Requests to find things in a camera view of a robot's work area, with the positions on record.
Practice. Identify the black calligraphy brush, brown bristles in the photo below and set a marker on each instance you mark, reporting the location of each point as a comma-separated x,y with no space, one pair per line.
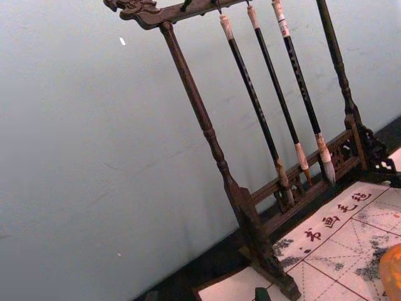
275,78

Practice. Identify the black calligraphy brush, dark bristles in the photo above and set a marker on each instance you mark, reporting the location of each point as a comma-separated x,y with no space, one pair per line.
250,94

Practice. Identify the dark carved wooden brush rack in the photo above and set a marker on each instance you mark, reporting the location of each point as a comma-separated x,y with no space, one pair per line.
187,78

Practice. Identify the white gridded calligraphy felt mat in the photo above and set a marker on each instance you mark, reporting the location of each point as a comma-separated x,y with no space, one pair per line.
344,251

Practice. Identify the black calligraphy brush, white label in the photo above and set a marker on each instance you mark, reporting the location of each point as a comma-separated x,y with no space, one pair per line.
301,78

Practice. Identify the small dark green object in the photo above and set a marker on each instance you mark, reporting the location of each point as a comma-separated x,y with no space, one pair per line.
263,294

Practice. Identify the orange rounded object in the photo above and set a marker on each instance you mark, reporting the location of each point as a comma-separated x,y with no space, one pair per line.
391,272

